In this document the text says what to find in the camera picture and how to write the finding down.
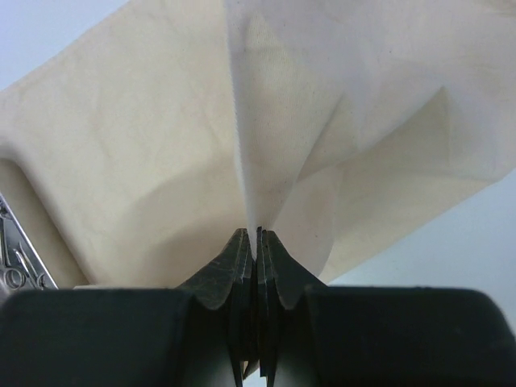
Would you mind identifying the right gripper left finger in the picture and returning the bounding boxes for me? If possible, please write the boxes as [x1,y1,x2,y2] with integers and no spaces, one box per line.
[177,228,254,386]

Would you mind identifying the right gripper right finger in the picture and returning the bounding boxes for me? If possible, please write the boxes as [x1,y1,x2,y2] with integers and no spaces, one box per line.
[256,228,323,386]

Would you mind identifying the beige cloth surgical wrap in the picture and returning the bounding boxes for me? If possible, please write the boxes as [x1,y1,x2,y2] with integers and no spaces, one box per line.
[1,1,515,287]

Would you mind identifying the steel surgical scissors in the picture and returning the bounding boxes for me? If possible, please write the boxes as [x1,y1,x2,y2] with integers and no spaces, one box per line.
[1,202,44,294]

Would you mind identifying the metal instrument tray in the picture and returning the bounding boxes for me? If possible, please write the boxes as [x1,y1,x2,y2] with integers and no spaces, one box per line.
[1,195,58,302]

